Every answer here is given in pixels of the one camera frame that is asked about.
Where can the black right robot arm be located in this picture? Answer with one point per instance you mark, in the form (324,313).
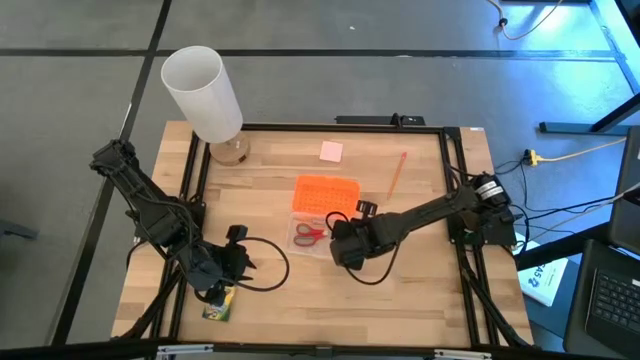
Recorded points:
(430,210)

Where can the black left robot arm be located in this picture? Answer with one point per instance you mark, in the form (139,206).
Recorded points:
(150,210)

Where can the metal desk frame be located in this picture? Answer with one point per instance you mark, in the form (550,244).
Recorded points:
(615,55)

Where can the black aluminium table frame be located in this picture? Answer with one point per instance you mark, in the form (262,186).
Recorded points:
(320,127)

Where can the wrist black bracket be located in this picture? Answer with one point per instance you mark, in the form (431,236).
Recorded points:
(366,208)
(237,233)

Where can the crayon box green yellow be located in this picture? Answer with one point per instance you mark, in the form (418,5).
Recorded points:
(220,311)

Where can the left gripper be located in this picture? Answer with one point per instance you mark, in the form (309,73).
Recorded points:
(215,265)

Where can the black monitor back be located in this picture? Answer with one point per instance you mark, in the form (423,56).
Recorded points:
(625,200)

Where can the black crossbar with silver brackets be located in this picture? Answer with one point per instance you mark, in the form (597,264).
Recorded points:
(320,352)

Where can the black table-level camera mount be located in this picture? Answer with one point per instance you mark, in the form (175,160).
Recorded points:
(370,120)

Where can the black laptop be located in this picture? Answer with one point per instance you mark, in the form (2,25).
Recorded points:
(615,300)

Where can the black diagonal desk beam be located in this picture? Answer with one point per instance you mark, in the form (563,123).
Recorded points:
(560,245)

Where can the black desk foot bar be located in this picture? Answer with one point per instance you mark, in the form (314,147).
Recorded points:
(590,127)

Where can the right wrist black bracket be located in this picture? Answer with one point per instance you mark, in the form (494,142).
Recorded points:
(366,208)

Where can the pink sticky note pad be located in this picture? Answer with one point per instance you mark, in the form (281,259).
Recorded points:
(331,151)

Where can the left wrist black bracket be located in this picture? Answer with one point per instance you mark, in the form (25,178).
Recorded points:
(237,233)

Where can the clear plastic pencil box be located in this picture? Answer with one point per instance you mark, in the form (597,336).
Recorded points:
(300,250)

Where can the white shade table lamp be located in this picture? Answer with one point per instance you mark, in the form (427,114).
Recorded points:
(200,95)

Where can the orange perforated box lid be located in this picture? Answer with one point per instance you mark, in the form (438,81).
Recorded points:
(325,195)

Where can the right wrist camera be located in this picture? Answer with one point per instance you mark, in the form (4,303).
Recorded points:
(350,259)

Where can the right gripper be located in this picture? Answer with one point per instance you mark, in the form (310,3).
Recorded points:
(360,237)

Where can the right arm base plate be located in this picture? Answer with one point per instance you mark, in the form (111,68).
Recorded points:
(500,235)

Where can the white printed book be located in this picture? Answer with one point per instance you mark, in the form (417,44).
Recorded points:
(542,280)

